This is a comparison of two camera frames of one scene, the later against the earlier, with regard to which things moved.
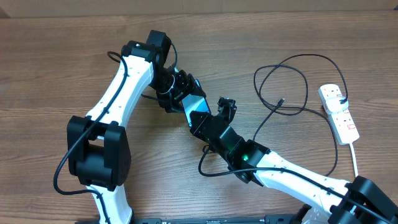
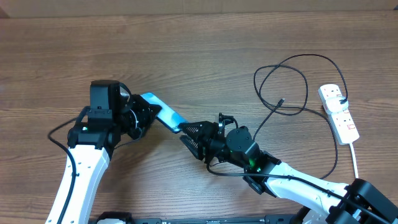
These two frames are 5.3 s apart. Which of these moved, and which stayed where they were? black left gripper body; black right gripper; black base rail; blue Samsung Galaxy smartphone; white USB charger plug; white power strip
Moved: black left gripper body; blue Samsung Galaxy smartphone; black right gripper
Stayed: black base rail; white USB charger plug; white power strip
